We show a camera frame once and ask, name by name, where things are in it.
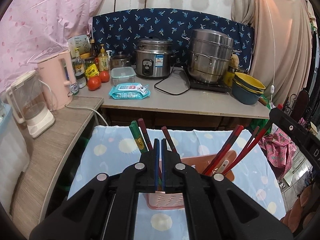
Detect red tomato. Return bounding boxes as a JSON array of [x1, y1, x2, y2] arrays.
[[99, 70, 110, 83], [87, 76, 101, 91]]

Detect pink electric kettle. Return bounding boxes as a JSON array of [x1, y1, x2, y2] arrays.
[[37, 50, 76, 111]]

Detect white cord with switch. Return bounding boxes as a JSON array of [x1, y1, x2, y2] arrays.
[[260, 0, 277, 103]]

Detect clear food container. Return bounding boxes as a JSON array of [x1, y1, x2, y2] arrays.
[[110, 67, 136, 86]]

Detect pink floral cloth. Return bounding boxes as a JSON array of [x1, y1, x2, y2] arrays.
[[258, 129, 297, 180]]

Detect dark maroon chopstick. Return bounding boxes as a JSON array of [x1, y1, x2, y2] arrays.
[[138, 118, 153, 151], [161, 126, 177, 153]]

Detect silver rice cooker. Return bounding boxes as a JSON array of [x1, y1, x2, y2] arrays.
[[135, 38, 173, 79]]

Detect red tomato left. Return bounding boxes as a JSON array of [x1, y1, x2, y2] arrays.
[[87, 76, 101, 91]]

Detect small steel pot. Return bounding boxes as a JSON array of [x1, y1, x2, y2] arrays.
[[110, 51, 131, 69]]

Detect blue wet wipes pack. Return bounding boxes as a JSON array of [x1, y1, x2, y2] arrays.
[[109, 83, 151, 100]]

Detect stacked yellow blue bowls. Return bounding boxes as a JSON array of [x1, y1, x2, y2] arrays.
[[231, 72, 266, 105]]

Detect black induction cooker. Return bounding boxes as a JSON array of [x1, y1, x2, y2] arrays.
[[183, 67, 231, 94]]

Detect pink perforated utensil holder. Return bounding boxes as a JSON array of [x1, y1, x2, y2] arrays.
[[146, 149, 238, 211]]

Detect red tomato right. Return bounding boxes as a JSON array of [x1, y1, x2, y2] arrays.
[[99, 70, 110, 83]]

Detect navy patterned cloth backsplash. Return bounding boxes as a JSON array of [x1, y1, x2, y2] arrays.
[[93, 8, 254, 71]]

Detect pink dotted curtain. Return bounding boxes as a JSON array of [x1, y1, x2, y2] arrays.
[[1, 0, 103, 91]]

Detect yellow oil bottle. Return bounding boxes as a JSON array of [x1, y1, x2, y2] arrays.
[[98, 44, 110, 72]]

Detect white blender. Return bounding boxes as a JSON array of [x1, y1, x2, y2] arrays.
[[5, 70, 55, 138]]

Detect green chopstick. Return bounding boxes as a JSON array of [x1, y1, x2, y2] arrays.
[[131, 120, 149, 153], [128, 122, 147, 155]]

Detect stainless steel steamer pot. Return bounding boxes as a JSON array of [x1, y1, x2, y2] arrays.
[[185, 29, 242, 84]]

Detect beige curtain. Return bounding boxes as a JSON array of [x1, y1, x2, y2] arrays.
[[231, 0, 312, 105]]

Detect white dish rack bin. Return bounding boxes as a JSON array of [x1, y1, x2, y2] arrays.
[[0, 102, 30, 214]]

